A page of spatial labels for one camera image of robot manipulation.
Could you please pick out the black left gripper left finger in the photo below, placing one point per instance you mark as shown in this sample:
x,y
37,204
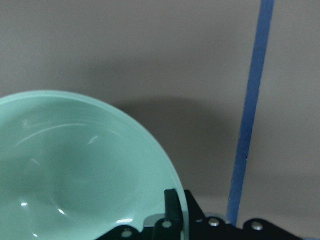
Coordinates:
x,y
166,226

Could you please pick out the green ceramic bowl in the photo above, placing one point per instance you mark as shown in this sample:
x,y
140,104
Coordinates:
x,y
73,168

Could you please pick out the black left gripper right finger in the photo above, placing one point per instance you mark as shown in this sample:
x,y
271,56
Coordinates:
x,y
212,227

